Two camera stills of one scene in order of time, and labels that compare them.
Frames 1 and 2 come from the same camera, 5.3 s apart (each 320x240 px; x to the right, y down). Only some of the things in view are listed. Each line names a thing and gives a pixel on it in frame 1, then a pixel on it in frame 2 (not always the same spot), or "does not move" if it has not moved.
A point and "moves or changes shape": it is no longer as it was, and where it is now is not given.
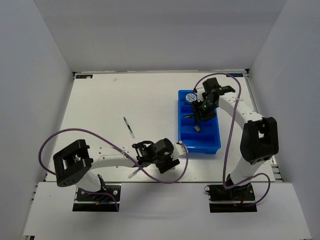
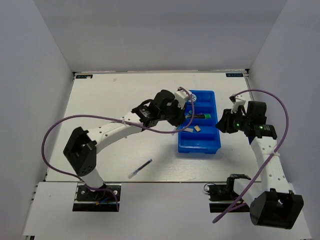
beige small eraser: [197, 128] does not move
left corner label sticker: [84, 76] does not move
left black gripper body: [166, 163] → [173, 114]
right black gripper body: [207, 110] → [241, 120]
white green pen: [129, 127] moves or changes shape
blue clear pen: [134, 173] does not move
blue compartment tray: [201, 137] does not move
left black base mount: [87, 202] does not move
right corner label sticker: [236, 74] does not move
